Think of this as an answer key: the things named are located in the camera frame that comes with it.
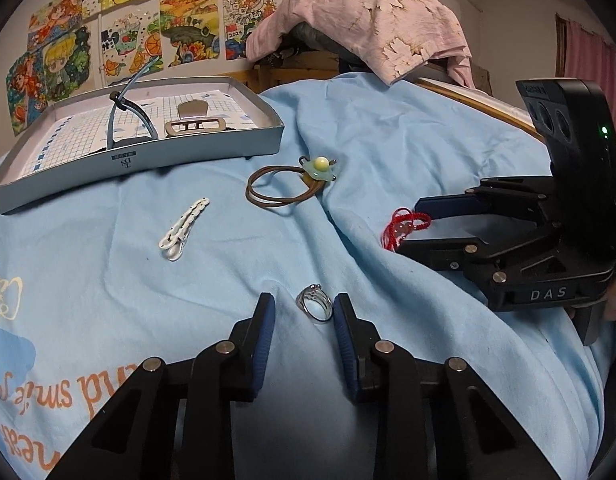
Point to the grey shallow box tray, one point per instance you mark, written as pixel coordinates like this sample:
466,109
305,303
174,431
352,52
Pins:
138,160

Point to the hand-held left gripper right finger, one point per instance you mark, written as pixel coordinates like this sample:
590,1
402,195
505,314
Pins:
345,345

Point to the light blue printed blanket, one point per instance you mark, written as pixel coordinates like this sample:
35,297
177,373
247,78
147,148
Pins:
188,285

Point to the person's right hand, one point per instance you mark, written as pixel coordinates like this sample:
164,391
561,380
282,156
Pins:
615,305

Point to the group of colourful wall drawings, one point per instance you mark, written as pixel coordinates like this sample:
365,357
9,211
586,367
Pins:
113,25

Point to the blue-grey headband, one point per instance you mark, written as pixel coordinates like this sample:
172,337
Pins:
130,110

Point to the pink curtain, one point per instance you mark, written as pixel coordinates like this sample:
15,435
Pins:
595,65

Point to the beige hair claw clip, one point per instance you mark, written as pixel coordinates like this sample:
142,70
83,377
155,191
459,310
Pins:
195,122

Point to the pink floral cloth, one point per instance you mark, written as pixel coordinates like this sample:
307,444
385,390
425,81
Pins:
368,15

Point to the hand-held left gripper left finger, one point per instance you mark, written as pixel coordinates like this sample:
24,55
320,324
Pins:
266,340

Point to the white hair clip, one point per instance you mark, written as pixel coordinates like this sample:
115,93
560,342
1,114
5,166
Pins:
184,227

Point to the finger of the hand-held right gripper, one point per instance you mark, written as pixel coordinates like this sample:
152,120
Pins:
453,206
453,255

